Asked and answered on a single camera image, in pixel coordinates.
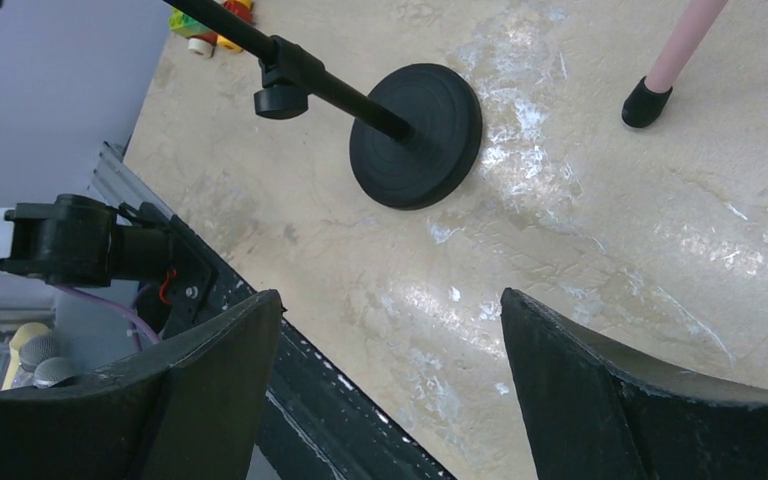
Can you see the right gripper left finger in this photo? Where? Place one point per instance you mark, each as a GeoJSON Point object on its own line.
{"type": "Point", "coordinates": [188, 407]}

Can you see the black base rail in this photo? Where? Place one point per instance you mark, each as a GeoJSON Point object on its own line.
{"type": "Point", "coordinates": [316, 423]}

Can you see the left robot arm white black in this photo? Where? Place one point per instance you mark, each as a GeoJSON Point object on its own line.
{"type": "Point", "coordinates": [80, 242]}

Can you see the microphones off table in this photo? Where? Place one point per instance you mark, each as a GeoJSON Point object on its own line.
{"type": "Point", "coordinates": [36, 359]}

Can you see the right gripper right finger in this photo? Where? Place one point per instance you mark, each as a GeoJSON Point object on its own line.
{"type": "Point", "coordinates": [595, 408]}

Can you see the pink music stand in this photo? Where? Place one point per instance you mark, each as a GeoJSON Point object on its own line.
{"type": "Point", "coordinates": [645, 104]}

